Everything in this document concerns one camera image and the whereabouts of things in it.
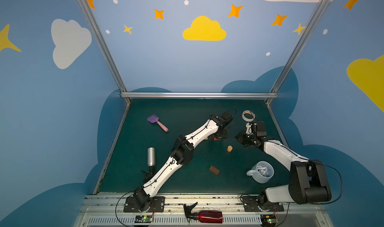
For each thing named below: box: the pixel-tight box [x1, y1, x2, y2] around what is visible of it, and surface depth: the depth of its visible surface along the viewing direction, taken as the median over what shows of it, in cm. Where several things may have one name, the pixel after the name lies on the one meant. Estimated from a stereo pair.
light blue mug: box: [246, 161, 275, 184], surface depth 82 cm
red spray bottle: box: [183, 202, 223, 226], surface depth 70 cm
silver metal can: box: [147, 147, 156, 167], surface depth 90 cm
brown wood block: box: [209, 165, 220, 176], surface depth 87 cm
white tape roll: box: [241, 110, 256, 122], surface depth 113 cm
